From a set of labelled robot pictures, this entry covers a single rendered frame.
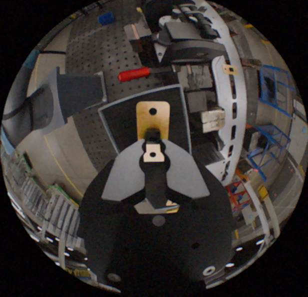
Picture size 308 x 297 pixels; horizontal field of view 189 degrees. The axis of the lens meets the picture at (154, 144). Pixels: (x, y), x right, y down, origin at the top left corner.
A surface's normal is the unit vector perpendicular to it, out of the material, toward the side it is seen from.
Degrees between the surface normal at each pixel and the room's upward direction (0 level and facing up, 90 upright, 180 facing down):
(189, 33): 0
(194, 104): 3
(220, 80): 0
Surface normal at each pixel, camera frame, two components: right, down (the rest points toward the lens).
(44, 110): 0.92, 0.38
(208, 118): 0.04, 0.51
